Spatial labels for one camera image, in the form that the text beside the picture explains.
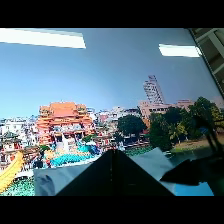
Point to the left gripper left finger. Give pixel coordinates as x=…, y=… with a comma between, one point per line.
x=96, y=181

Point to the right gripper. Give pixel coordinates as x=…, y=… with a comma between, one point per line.
x=213, y=176

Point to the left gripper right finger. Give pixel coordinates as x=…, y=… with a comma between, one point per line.
x=133, y=181

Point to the light blue shirt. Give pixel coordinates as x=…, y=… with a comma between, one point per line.
x=50, y=180

